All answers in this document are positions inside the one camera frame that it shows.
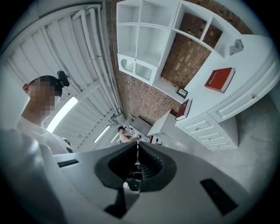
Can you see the white ceiling pipes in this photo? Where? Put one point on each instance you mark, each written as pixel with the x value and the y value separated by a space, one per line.
pixel 92 32

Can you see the long ceiling light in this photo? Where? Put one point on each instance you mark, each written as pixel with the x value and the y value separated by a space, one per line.
pixel 62 114
pixel 114 137
pixel 102 133

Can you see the bright red book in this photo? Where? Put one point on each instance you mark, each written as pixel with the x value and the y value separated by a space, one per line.
pixel 218 79

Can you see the grey desk ornament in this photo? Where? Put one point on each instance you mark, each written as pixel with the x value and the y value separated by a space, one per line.
pixel 236 46

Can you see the white open shelf unit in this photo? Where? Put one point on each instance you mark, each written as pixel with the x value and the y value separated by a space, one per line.
pixel 151 32

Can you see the white desk with drawers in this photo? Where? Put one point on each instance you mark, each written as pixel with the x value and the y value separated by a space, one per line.
pixel 229 105

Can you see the dark red book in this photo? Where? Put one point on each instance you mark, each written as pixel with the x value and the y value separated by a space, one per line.
pixel 183 109

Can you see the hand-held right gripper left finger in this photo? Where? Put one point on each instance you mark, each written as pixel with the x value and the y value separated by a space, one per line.
pixel 87 175

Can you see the small white side table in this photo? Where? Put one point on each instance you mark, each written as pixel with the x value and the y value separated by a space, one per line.
pixel 159 127

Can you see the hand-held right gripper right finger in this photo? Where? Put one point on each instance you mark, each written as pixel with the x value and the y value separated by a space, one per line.
pixel 186 175

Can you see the person's head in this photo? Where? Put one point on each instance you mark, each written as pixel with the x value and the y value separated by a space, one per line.
pixel 42 98

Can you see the person's white shirt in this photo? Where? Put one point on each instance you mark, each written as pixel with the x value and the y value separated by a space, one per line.
pixel 43 137

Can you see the black head-mounted camera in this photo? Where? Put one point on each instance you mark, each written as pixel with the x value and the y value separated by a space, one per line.
pixel 62 79

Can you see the small black picture frame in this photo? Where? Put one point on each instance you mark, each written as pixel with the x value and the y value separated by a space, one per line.
pixel 182 92

